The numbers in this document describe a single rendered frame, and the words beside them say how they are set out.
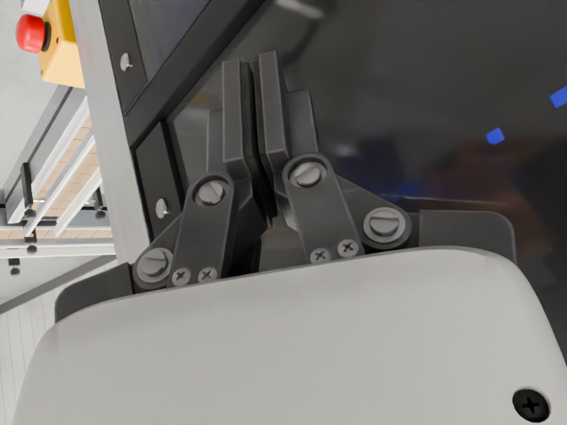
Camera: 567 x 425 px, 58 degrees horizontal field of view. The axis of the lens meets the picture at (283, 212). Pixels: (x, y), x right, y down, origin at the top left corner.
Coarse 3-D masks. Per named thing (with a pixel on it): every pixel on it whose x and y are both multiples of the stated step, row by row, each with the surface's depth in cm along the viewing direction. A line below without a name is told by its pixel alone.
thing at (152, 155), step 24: (120, 0) 45; (120, 24) 45; (120, 48) 45; (120, 72) 45; (144, 72) 42; (120, 96) 45; (144, 144) 42; (168, 144) 40; (144, 168) 42; (168, 168) 39; (144, 192) 42; (168, 192) 39; (168, 216) 39
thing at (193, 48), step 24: (216, 0) 34; (240, 0) 32; (264, 0) 32; (216, 24) 34; (240, 24) 34; (192, 48) 36; (216, 48) 35; (168, 72) 39; (192, 72) 37; (144, 96) 42; (168, 96) 39; (144, 120) 41
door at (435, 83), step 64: (320, 0) 28; (384, 0) 25; (448, 0) 23; (512, 0) 21; (320, 64) 28; (384, 64) 25; (448, 64) 23; (512, 64) 21; (192, 128) 38; (320, 128) 28; (384, 128) 25; (448, 128) 23; (512, 128) 20; (384, 192) 25; (448, 192) 22; (512, 192) 20
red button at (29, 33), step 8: (24, 16) 55; (32, 16) 55; (24, 24) 55; (32, 24) 55; (40, 24) 55; (16, 32) 56; (24, 32) 55; (32, 32) 55; (40, 32) 55; (24, 40) 55; (32, 40) 55; (40, 40) 56; (24, 48) 56; (32, 48) 56; (40, 48) 56
